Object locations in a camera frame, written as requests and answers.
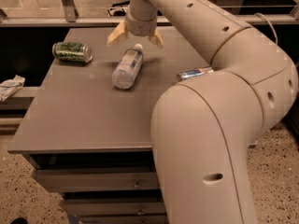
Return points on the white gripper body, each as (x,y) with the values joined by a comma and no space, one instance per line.
(140,26)

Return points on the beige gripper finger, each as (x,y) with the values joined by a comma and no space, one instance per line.
(156,39)
(118,35)

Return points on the clear plastic bottle blue label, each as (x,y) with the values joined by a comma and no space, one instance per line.
(127,70)

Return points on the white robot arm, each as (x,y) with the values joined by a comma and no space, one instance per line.
(201,128)

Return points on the blue silver soda can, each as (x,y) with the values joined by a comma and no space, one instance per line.
(194,73)

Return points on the green soda can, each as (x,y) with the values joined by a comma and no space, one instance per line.
(72,52)

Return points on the grey metal railing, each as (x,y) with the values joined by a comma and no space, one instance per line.
(47,12)

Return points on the grey drawer cabinet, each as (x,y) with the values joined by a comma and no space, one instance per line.
(79,120)

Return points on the top grey drawer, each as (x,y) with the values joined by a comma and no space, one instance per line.
(96,179)

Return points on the grey drawer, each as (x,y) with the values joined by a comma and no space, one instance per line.
(96,179)
(125,220)
(112,208)

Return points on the middle grey drawer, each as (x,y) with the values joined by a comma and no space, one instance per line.
(112,208)

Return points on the bottom grey drawer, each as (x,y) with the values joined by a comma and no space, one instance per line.
(125,220)

